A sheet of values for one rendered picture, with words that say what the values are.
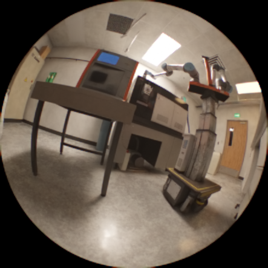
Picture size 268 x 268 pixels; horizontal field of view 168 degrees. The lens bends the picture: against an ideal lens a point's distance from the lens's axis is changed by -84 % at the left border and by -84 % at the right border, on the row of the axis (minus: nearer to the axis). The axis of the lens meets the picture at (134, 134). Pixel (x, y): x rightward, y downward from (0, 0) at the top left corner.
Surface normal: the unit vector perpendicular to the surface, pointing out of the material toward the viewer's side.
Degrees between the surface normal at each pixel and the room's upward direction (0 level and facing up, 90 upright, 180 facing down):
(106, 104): 90
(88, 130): 90
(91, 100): 90
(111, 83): 90
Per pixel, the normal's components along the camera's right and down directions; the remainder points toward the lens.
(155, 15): -0.26, 0.96
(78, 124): 0.33, 0.08
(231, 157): -0.90, -0.25
